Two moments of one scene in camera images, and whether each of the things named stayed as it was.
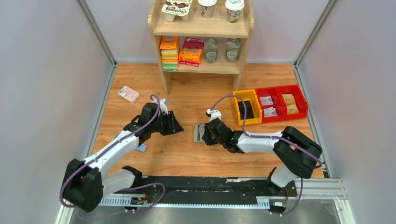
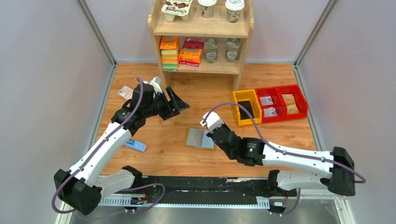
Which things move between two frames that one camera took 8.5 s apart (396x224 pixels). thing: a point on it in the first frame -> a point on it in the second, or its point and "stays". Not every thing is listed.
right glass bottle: x=232 y=47 stays
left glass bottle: x=210 y=51 stays
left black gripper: x=168 y=122 -> x=168 y=103
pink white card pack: x=129 y=94 stays
